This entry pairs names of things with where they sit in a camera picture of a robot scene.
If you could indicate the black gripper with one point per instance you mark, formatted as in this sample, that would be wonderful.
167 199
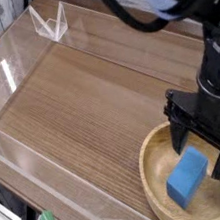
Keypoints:
198 113

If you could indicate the blue rectangular block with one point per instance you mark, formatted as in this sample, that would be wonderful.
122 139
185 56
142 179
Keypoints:
185 178

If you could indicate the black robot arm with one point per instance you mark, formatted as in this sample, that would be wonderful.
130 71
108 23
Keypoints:
207 12

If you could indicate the brown wooden bowl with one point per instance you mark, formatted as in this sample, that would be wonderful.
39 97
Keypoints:
157 160

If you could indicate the clear acrylic tray wall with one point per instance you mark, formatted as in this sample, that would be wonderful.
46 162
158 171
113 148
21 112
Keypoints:
44 184

